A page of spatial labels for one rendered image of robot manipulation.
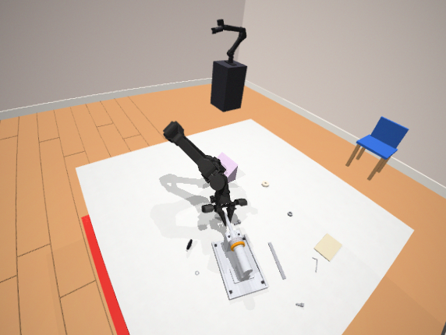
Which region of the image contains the beige square tile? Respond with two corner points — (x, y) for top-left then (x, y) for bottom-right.
(313, 233), (343, 262)

